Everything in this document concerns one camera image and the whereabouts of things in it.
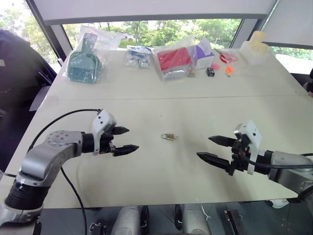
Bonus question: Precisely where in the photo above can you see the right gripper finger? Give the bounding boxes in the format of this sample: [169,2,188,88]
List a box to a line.
[196,152,232,170]
[208,136,238,148]

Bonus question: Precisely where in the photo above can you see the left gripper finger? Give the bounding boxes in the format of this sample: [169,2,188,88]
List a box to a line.
[113,126,130,136]
[113,144,140,157]

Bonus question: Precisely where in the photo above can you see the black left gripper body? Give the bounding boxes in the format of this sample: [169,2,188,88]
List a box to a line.
[99,124,117,157]

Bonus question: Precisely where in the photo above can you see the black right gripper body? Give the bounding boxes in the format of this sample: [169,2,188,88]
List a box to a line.
[227,137,251,177]

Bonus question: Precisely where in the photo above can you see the white crumpled object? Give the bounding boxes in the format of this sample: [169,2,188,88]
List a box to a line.
[268,198,291,209]

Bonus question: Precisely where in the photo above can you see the grey rounded robot leg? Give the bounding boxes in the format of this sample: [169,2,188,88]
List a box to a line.
[181,203,211,235]
[111,205,142,235]

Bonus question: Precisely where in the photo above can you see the blue white packet bag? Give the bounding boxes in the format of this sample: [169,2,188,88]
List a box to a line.
[125,45,154,70]

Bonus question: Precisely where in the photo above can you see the teal plastic scoop set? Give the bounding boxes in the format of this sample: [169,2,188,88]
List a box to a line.
[67,33,104,85]

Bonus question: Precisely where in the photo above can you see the grey flat panel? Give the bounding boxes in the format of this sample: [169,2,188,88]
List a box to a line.
[29,85,52,112]

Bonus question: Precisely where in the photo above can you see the red scissors in bag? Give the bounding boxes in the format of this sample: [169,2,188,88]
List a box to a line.
[214,48,239,63]

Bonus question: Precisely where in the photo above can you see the purple and white box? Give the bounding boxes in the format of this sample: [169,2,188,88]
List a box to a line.
[189,37,216,71]

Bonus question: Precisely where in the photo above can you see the red box in plastic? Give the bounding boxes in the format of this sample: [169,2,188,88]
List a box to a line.
[153,36,196,83]

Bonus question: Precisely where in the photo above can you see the dark object at table edge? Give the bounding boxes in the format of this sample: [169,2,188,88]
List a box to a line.
[303,68,313,96]

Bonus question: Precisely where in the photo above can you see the dark purple jacket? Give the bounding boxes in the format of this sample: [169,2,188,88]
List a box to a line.
[0,29,58,172]

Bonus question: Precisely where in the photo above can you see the white roller blind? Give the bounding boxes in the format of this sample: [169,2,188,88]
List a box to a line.
[31,0,280,25]
[262,0,313,47]

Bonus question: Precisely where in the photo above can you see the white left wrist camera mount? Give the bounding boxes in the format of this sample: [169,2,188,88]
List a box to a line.
[90,109,117,156]

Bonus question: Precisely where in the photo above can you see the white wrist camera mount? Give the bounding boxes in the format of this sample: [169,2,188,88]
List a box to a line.
[233,119,262,175]
[90,109,117,156]

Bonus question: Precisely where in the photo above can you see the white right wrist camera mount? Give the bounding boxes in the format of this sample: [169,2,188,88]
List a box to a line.
[233,119,262,175]

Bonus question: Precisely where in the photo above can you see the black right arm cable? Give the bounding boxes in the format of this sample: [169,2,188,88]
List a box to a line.
[241,153,313,170]

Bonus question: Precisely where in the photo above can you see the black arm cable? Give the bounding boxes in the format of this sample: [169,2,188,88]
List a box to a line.
[241,153,313,170]
[27,108,102,235]

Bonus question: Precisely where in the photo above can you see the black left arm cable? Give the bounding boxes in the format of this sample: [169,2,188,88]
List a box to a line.
[27,108,102,235]

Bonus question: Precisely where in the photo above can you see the black metal bracket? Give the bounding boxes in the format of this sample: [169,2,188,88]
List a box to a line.
[89,221,107,235]
[223,208,244,235]

